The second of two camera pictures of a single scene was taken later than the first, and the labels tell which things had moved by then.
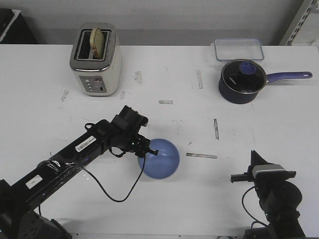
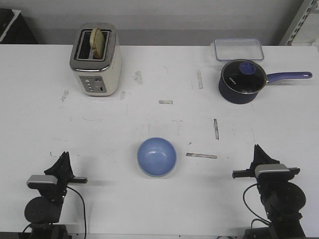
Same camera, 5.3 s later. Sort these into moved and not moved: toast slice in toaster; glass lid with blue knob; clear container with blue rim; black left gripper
Moved: black left gripper
Not moved: toast slice in toaster; clear container with blue rim; glass lid with blue knob
